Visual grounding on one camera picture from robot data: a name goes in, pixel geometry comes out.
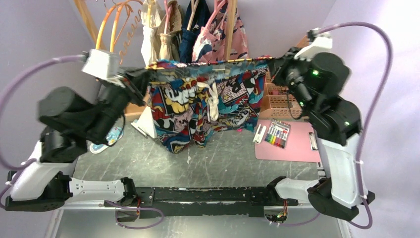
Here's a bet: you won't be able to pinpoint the orange hanger outer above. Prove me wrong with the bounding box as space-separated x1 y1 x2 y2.
96 0 145 51

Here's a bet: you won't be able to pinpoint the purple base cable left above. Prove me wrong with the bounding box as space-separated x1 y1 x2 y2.
114 203 165 230

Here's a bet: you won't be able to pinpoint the pink floral hanging garment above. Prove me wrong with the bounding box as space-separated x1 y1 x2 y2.
192 0 249 62

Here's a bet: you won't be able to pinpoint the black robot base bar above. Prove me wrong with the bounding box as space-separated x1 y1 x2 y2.
117 186 298 218

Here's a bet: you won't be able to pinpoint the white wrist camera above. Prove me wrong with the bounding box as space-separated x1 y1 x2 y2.
294 31 333 61
81 49 123 87

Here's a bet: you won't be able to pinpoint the beige hanging garment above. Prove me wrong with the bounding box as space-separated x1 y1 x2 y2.
156 0 184 61

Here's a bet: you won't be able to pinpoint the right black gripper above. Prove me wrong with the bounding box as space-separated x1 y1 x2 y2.
269 46 316 113

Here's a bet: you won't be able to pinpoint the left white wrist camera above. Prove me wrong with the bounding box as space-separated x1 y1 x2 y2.
81 49 123 87

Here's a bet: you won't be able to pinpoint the white marker pens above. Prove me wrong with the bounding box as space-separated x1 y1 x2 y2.
253 124 266 144

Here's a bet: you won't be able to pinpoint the white hanging garment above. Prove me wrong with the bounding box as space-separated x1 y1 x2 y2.
131 0 165 139

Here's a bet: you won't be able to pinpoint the wooden clothes rack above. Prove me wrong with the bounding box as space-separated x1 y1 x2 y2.
73 0 237 120

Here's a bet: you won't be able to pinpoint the orange hanger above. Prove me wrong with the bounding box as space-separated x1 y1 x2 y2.
96 0 145 51
109 0 142 65

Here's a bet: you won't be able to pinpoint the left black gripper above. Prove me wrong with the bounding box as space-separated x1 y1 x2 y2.
85 66 153 143

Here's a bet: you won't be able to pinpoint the blue toothbrush package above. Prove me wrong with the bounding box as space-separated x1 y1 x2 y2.
89 126 123 154

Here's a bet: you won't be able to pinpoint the comic print shorts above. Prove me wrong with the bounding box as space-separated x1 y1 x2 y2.
147 57 269 154

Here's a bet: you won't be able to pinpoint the navy hanging garment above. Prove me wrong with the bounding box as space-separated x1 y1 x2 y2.
179 0 210 63

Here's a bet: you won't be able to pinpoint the orange hanger inner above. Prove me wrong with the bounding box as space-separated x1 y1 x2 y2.
109 0 142 65

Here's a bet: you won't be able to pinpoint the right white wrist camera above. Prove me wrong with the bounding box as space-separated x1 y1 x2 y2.
294 31 333 61

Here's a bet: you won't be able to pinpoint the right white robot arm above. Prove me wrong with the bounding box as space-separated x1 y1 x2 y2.
267 47 375 221

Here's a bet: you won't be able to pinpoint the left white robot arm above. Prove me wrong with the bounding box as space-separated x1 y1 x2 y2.
1 68 153 212

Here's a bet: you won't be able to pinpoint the marker pen set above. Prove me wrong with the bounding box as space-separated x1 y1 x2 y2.
264 119 291 149

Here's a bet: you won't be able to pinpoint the orange plastic file organizer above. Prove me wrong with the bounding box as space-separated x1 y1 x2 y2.
259 35 315 119

